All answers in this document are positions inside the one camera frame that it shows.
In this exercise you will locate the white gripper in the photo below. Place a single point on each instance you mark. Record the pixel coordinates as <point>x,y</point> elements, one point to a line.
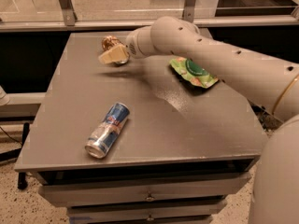
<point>135,45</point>

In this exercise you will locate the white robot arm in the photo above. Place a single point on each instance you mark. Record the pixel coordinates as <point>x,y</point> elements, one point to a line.
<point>268,82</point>

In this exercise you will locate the blue silver energy drink can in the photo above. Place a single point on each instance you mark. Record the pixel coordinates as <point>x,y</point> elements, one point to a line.
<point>107,132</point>

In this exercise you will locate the green snack bag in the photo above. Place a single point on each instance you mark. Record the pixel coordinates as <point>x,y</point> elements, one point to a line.
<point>193,73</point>

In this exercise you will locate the grey drawer cabinet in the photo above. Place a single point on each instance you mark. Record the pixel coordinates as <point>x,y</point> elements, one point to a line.
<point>173,128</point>

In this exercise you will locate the upper grey drawer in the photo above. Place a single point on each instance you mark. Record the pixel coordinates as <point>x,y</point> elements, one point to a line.
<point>144,190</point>

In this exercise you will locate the grey drawer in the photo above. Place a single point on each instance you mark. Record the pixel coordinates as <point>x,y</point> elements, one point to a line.
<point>144,190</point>
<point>146,212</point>

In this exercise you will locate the lower grey drawer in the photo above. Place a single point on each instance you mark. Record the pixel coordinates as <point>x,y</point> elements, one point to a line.
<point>146,212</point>

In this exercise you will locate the left metal railing bracket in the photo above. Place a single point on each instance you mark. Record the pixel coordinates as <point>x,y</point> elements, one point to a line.
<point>68,12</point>

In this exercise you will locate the metal railing bracket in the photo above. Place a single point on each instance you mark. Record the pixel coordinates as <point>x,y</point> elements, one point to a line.
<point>188,11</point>
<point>68,12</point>

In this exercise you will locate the right metal railing bracket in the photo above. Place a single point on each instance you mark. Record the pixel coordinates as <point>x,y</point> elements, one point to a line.
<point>188,11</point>

